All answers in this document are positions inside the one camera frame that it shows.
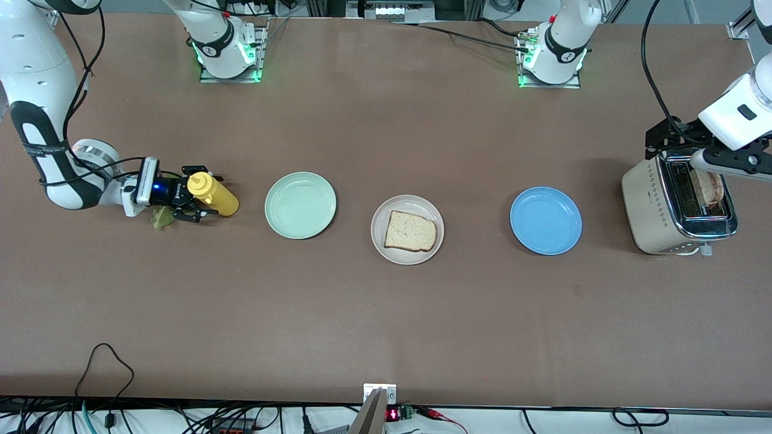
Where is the black coiled cable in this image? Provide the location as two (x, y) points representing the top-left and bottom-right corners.
(611, 407), (670, 427)

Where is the beige plate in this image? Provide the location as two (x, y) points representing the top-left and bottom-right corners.
(370, 194), (445, 266)

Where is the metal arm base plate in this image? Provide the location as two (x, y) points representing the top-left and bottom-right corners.
(199, 17), (270, 84)
(516, 27), (583, 90)

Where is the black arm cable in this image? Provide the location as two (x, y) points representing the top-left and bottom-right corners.
(639, 0), (688, 133)
(36, 0), (145, 187)

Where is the black looped cable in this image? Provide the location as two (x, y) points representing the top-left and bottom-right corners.
(74, 342), (135, 430)

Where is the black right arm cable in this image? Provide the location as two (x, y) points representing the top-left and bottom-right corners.
(36, 0), (145, 187)

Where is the beige and chrome toaster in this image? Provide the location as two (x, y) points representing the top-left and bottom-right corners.
(621, 148), (739, 257)

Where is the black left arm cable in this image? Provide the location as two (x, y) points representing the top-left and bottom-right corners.
(639, 0), (688, 133)

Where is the green lettuce leaf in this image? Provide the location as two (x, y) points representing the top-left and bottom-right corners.
(150, 205), (177, 231)

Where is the thin black table cable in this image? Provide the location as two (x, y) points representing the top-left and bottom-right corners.
(392, 21), (531, 54)

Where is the yellow mustard squeeze bottle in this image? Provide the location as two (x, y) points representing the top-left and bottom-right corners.
(187, 171), (240, 216)

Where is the grey metal beam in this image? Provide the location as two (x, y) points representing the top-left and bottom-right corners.
(349, 389), (387, 434)

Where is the blue plate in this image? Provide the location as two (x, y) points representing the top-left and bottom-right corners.
(510, 186), (583, 256)

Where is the red clip lead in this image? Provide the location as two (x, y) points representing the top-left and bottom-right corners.
(416, 407), (468, 433)

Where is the white power strip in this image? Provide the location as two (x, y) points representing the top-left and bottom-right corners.
(347, 0), (435, 20)

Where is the white metal bracket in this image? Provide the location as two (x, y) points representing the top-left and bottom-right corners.
(363, 383), (397, 404)

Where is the toasted bread slice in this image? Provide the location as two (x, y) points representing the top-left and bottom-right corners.
(689, 171), (724, 210)
(384, 210), (437, 253)

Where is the light green plate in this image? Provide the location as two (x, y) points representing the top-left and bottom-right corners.
(264, 172), (337, 240)

